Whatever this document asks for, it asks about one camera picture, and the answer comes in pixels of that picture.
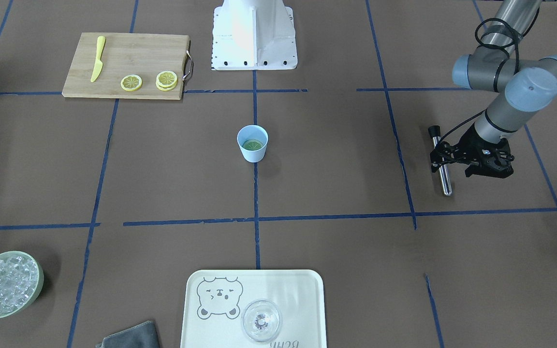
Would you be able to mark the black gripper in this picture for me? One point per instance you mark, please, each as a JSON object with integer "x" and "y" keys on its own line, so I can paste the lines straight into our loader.
{"x": 470, "y": 146}

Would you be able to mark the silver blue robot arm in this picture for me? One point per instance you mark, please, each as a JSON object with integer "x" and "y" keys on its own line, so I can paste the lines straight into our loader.
{"x": 523, "y": 88}

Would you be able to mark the light blue plastic cup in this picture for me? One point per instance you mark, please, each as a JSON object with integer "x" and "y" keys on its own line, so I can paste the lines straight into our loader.
{"x": 253, "y": 132}

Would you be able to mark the stacked lemon slices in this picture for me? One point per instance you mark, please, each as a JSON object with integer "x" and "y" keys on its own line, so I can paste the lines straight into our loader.
{"x": 166, "y": 81}

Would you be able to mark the single lemon slice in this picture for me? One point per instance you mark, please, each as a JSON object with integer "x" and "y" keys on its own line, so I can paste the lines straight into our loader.
{"x": 131, "y": 82}

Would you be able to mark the metal muddler stick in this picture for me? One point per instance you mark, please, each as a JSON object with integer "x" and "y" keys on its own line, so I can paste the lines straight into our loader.
{"x": 445, "y": 182}

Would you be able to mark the cream serving tray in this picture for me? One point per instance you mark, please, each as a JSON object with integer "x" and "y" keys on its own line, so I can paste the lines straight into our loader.
{"x": 216, "y": 300}

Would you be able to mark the clear wine glass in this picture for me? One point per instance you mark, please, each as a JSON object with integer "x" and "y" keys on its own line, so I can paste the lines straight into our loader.
{"x": 261, "y": 321}

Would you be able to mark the dark grey sponge cloth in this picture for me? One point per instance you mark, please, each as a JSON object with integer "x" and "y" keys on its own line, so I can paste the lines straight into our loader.
{"x": 143, "y": 335}

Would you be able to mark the yellow plastic knife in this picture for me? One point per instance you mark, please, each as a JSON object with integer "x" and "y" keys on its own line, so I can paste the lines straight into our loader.
{"x": 98, "y": 64}

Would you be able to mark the green bowl with ice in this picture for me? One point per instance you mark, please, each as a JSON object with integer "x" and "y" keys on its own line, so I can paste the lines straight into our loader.
{"x": 21, "y": 282}

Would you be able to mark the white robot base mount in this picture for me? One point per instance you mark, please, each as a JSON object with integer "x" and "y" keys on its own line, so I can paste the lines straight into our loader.
{"x": 253, "y": 35}

